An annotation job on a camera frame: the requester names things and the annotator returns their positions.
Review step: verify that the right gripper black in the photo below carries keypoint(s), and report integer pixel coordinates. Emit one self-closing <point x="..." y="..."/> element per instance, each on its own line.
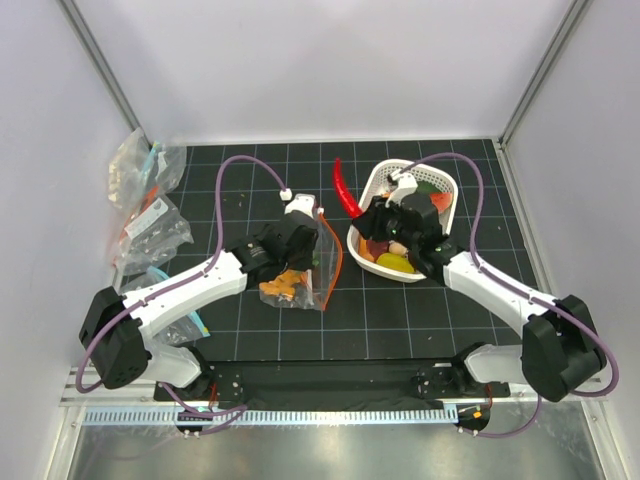
<point x="369" y="224"/>

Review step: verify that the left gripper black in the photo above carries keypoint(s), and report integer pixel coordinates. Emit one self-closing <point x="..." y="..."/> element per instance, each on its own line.
<point x="306" y="261"/>

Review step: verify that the red chili pepper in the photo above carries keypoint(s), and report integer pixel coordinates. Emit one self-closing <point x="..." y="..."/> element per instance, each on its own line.
<point x="346" y="199"/>

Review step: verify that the yellow orange ginger root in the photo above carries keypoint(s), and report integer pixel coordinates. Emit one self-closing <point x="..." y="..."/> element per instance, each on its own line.
<point x="283" y="286"/>

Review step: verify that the clear zip bag orange zipper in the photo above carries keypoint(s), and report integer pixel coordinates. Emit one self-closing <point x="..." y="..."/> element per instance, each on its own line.
<point x="318" y="282"/>

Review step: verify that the white perforated plastic basket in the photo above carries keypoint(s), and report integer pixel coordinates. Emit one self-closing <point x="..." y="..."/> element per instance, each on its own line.
<point x="376" y="184"/>

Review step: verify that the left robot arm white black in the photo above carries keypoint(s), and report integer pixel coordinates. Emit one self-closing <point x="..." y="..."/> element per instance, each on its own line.
<point x="119" y="333"/>

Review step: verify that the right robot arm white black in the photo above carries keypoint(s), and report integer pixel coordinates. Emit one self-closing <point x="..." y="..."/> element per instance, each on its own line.
<point x="558" y="349"/>

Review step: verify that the clear bag with white label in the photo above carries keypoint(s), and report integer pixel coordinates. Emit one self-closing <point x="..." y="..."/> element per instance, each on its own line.
<point x="151" y="236"/>

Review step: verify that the dark red meat slice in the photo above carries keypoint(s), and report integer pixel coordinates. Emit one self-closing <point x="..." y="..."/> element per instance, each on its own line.
<point x="377" y="248"/>

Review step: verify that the orange papaya slice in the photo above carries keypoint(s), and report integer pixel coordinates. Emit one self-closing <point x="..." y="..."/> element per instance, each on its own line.
<point x="364" y="251"/>

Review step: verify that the beige garlic bulb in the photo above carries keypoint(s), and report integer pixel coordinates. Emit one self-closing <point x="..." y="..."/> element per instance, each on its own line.
<point x="397" y="248"/>

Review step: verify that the yellow lemon slice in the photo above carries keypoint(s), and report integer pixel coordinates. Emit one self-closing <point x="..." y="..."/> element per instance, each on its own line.
<point x="395" y="262"/>

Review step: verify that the watermelon slice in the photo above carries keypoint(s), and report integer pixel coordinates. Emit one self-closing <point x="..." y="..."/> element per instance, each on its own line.
<point x="442" y="201"/>

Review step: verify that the black grid cutting mat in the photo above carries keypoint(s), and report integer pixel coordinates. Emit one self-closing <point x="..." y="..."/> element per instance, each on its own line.
<point x="367" y="317"/>

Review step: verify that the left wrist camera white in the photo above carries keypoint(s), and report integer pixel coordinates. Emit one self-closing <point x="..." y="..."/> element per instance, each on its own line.
<point x="304" y="203"/>

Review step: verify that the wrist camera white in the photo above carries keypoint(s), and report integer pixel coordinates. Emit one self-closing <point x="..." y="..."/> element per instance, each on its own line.
<point x="304" y="203"/>
<point x="401" y="185"/>

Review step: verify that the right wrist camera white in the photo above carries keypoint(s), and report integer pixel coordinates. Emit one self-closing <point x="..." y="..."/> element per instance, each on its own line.
<point x="401" y="185"/>

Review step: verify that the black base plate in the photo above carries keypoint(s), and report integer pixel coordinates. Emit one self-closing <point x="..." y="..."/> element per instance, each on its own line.
<point x="349" y="381"/>

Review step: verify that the slotted aluminium cable duct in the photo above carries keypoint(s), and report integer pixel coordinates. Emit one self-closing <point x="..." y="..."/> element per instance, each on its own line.
<point x="173" y="415"/>

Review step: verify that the aluminium frame rail left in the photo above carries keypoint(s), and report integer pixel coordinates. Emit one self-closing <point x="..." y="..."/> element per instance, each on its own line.
<point x="88" y="42"/>

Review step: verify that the aluminium frame rail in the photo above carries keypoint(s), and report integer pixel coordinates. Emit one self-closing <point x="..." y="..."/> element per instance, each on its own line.
<point x="561" y="37"/>
<point x="88" y="42"/>

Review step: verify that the aluminium frame rail right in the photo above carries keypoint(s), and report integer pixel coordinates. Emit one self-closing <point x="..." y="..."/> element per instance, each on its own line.
<point x="561" y="37"/>

